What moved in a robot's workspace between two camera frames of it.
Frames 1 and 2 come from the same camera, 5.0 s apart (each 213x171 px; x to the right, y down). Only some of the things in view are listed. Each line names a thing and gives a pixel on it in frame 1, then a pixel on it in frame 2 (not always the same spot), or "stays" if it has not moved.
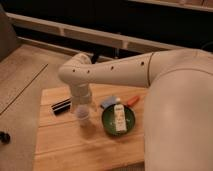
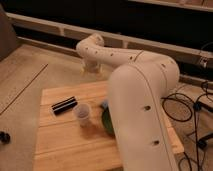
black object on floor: (5, 138) stays
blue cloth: (108, 101) stays
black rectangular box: (62, 106) stays
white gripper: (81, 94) -> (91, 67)
